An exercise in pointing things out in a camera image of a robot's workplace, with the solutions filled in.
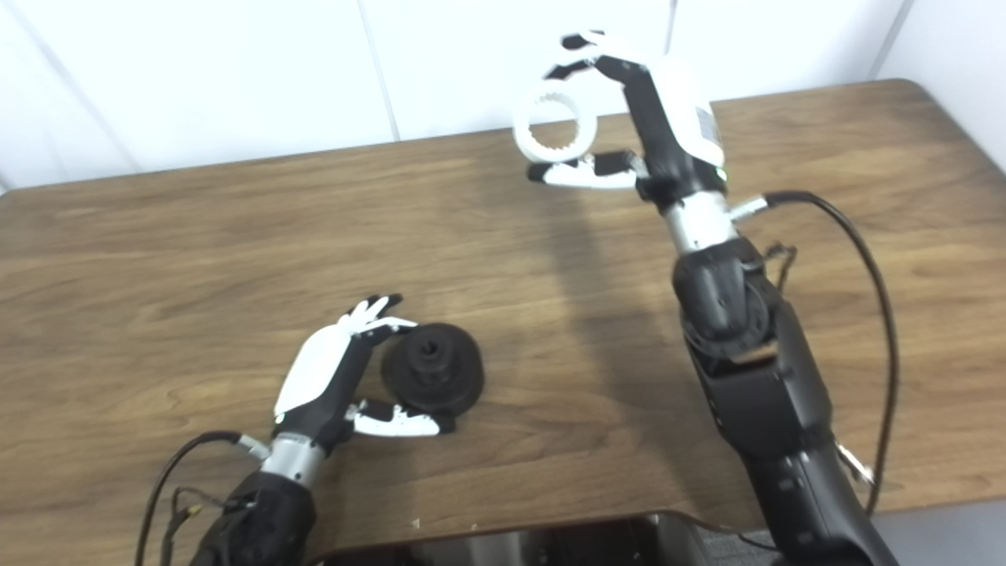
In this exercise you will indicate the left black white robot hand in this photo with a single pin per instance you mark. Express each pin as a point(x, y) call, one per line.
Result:
point(318, 377)

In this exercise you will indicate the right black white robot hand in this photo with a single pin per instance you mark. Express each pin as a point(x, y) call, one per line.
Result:
point(676, 134)

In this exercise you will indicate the round black plastic part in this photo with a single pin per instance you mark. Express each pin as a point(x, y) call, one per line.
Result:
point(440, 385)

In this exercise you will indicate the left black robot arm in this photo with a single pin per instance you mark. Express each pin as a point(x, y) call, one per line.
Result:
point(263, 519)

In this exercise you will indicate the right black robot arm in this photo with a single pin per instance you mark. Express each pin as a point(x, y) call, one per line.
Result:
point(762, 393)

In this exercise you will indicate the dark robot torso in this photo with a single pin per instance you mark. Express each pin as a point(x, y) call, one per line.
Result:
point(550, 546)

